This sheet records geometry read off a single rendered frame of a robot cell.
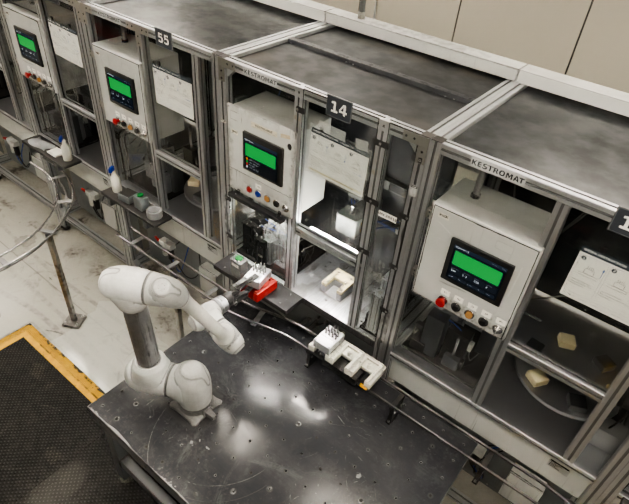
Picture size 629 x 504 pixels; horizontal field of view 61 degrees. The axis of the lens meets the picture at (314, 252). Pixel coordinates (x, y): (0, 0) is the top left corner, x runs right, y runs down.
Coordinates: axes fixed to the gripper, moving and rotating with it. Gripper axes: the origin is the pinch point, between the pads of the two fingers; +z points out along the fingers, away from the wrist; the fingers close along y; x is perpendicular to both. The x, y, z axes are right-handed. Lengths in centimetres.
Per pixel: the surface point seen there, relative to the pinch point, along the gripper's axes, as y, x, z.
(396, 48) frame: 102, -8, 95
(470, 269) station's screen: 61, -101, 12
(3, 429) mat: -99, 92, -111
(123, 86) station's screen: 68, 109, 12
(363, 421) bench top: -32, -82, -10
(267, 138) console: 75, 5, 15
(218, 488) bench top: -32, -54, -77
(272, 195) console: 45.8, 1.4, 15.0
